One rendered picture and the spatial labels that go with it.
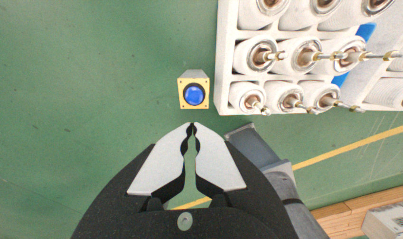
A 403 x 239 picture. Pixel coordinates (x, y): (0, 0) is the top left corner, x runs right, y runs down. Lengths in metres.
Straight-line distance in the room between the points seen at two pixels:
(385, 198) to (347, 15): 1.88
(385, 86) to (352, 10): 0.35
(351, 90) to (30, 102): 1.46
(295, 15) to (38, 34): 0.89
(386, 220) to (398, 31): 1.72
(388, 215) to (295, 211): 1.72
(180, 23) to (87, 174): 1.12
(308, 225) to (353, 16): 0.52
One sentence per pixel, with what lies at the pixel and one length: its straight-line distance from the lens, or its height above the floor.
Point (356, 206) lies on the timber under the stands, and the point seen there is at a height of 0.06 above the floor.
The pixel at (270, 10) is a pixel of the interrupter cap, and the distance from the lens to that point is 0.37.
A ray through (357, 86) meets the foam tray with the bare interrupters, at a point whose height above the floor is 0.16.
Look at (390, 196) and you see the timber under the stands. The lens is 2.18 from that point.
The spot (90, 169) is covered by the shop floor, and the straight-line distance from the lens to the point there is 1.15.
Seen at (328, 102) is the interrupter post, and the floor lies 0.27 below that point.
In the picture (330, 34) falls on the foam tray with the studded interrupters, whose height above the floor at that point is 0.18.
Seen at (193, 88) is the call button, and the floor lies 0.33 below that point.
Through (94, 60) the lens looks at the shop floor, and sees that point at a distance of 0.72.
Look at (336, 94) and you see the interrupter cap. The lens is 0.54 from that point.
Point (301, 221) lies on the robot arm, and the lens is 0.49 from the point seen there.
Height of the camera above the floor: 0.57
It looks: 63 degrees down
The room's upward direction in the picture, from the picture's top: 174 degrees clockwise
